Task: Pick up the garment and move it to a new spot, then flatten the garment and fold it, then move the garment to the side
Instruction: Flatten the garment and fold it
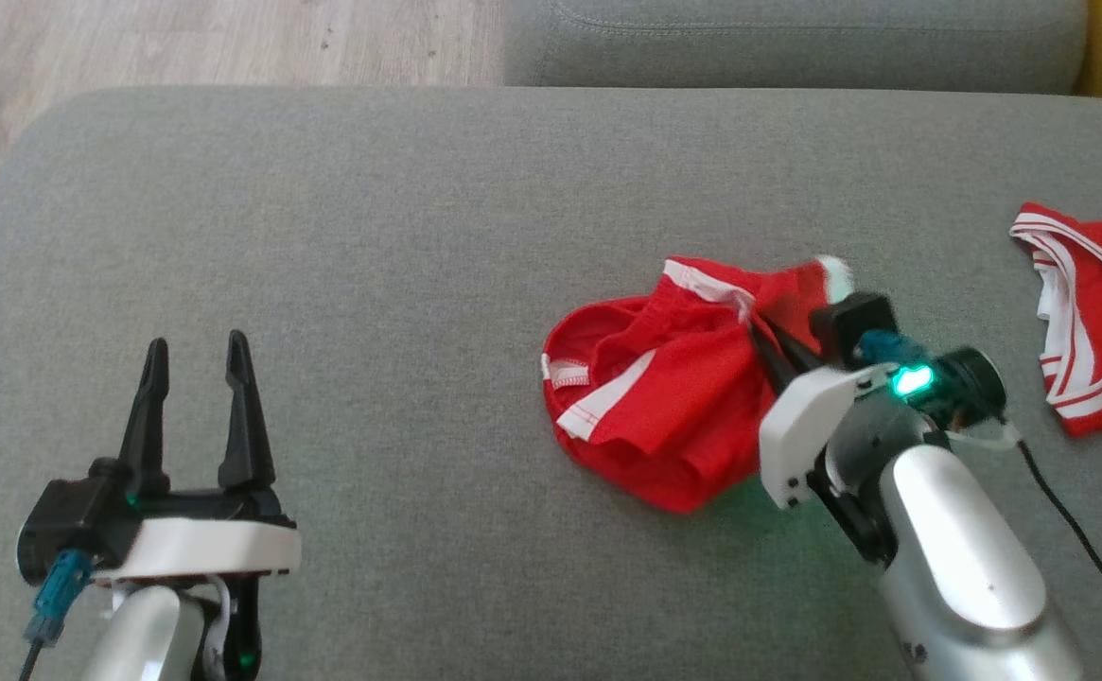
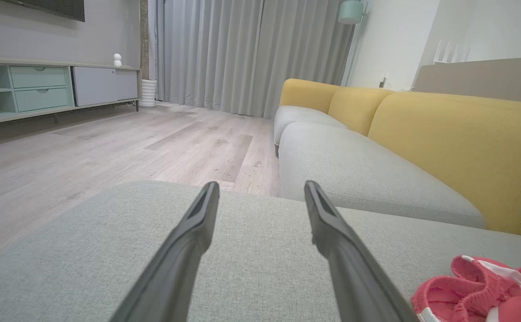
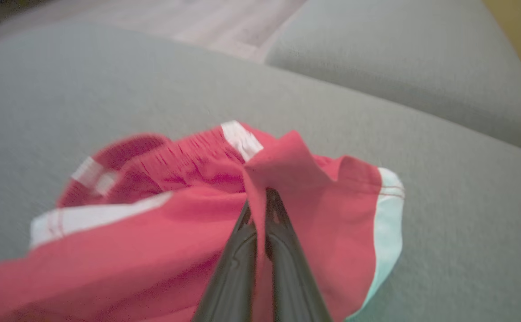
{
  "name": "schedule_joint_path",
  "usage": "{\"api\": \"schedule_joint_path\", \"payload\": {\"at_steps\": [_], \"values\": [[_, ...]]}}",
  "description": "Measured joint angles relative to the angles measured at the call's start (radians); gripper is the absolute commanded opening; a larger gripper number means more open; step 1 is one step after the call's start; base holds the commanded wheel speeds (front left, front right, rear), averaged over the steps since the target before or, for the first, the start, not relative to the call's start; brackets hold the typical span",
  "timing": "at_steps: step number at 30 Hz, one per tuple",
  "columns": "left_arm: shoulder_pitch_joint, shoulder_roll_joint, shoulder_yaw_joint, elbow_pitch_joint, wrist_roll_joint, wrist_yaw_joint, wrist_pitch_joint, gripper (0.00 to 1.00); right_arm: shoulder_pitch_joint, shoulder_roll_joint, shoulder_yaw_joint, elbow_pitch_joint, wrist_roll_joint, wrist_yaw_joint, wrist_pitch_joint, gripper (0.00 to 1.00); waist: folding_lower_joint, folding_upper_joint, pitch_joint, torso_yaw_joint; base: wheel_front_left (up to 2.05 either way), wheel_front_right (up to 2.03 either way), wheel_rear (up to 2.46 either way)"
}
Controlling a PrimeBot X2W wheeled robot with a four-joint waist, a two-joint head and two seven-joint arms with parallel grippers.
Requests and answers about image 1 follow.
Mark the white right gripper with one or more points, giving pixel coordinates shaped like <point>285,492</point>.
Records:
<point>801,426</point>

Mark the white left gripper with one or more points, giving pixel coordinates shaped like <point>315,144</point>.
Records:
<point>210,549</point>

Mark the red shorts white stripe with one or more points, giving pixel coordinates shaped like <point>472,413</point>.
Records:
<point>664,416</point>

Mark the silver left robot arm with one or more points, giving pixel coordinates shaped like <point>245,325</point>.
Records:
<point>144,634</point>

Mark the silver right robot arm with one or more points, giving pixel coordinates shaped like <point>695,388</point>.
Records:
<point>957,549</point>

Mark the grey fabric sofa seat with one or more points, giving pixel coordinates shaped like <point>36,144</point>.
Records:
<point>418,284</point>

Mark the grey sofa cushion with seam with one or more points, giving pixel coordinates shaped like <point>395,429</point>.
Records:
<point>796,47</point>

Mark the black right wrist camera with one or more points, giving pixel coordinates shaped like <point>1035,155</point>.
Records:
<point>853,326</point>

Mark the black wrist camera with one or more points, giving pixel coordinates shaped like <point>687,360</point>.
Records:
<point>853,326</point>
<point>68,520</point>

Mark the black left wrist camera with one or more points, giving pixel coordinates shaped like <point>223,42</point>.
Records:
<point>68,520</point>

